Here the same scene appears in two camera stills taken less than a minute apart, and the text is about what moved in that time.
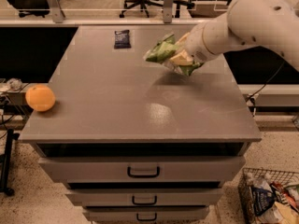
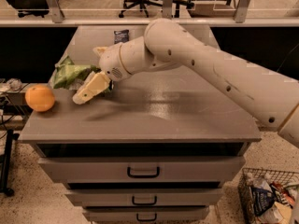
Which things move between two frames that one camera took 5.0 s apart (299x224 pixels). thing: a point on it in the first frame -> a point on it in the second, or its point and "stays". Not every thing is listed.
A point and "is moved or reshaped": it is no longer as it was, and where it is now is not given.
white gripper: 196,45 -> 110,63
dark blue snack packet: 121,39 stays
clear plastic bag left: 15,84 stays
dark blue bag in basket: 263,199 stays
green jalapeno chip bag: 162,51 is moved or reshaped
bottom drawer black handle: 146,219 stays
